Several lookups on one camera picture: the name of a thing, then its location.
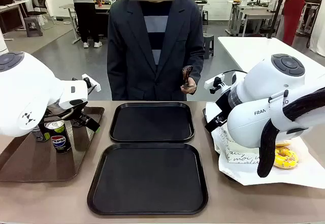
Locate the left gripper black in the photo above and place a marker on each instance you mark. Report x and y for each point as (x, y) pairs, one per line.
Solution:
(66, 114)

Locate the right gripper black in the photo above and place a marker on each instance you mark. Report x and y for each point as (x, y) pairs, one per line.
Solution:
(224, 102)

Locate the black Pepsi soda can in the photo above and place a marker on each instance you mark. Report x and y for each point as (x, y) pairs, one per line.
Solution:
(61, 140)
(40, 136)

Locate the metal serving tongs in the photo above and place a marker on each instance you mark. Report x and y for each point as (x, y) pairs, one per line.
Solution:
(187, 72)

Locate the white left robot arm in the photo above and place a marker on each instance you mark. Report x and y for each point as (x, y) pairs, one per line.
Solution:
(25, 94)

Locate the person's left forearm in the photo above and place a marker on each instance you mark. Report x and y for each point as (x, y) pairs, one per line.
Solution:
(196, 66)

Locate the person's right forearm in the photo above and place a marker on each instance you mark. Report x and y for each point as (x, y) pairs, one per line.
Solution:
(115, 81)

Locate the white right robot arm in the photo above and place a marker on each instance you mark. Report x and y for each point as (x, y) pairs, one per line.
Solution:
(254, 89)

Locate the person's left hand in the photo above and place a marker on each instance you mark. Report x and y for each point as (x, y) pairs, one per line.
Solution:
(190, 89)

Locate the paper-covered black tray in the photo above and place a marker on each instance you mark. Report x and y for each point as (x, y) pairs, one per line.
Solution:
(204, 114)

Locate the brown plastic tray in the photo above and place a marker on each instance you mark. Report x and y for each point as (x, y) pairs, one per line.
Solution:
(38, 163)

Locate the smaller black plastic tray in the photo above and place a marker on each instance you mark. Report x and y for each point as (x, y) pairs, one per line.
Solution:
(152, 122)

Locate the white side table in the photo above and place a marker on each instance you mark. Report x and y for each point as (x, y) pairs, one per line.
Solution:
(241, 51)

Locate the grey plastic stool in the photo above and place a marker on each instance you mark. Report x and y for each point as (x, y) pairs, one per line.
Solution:
(208, 45)

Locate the yellow sprinkled donut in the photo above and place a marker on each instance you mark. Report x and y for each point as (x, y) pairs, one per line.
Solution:
(287, 159)

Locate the larger black plastic tray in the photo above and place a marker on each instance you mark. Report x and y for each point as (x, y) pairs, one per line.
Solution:
(147, 180)

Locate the person in dark blazer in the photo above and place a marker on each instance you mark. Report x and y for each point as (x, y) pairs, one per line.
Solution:
(132, 43)

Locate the white paper sheet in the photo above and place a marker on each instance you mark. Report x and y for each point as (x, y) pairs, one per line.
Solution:
(292, 178)

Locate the grey step stool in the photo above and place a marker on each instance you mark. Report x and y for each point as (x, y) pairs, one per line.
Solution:
(34, 24)

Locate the person in grey hoodie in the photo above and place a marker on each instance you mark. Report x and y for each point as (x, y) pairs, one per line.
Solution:
(83, 10)

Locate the white-legged background desk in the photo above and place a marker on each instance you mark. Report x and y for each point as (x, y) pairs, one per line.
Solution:
(254, 13)

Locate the grey background desk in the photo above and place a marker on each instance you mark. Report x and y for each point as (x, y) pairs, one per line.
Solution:
(68, 6)

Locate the black office chair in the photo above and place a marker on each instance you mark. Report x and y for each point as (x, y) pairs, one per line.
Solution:
(38, 5)

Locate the black tripod pole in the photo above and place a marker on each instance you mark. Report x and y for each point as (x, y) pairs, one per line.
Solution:
(276, 10)

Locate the person in red apron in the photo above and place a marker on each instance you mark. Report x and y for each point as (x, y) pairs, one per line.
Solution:
(293, 10)

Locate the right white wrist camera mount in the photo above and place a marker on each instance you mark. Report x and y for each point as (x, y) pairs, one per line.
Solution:
(212, 81)

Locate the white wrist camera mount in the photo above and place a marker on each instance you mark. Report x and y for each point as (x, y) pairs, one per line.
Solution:
(91, 81)
(212, 81)

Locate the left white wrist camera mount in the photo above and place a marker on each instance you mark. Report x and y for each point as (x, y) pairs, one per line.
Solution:
(91, 81)

